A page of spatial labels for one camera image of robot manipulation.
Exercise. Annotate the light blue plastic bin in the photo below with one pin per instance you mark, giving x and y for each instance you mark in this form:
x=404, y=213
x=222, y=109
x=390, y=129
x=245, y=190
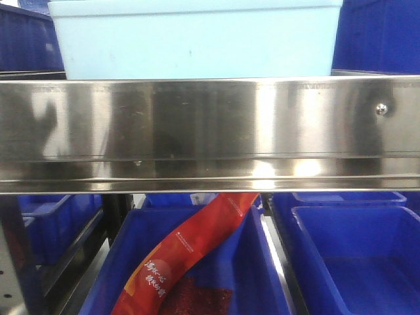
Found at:
x=195, y=39

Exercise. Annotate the blue bin adjacent shelf left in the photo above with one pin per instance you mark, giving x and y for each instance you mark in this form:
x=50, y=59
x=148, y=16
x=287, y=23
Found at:
x=53, y=222

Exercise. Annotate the blue bin rear centre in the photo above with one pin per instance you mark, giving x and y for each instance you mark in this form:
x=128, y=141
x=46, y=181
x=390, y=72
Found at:
x=177, y=199

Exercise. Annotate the blue bin lower rear right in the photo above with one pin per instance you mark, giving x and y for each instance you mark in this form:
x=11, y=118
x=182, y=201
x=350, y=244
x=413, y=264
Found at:
x=283, y=202

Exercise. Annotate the blue bin with snack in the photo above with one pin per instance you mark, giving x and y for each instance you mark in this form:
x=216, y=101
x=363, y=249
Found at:
x=243, y=263

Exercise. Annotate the red snack package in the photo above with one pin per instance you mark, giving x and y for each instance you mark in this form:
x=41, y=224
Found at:
x=153, y=279

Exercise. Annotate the blue bin lower front right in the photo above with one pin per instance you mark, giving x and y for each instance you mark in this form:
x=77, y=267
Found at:
x=358, y=260

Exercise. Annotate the dark blue bin top right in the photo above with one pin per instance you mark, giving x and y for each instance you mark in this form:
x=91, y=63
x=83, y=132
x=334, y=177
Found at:
x=378, y=36

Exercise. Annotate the dark blue bin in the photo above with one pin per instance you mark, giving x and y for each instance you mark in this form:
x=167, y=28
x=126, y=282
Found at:
x=28, y=41
x=378, y=36

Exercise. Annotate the dark blue bin top left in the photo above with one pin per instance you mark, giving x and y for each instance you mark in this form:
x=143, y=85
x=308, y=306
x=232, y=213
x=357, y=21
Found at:
x=28, y=41

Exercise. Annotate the grey perforated upright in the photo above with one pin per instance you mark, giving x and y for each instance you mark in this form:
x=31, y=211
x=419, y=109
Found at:
x=20, y=284

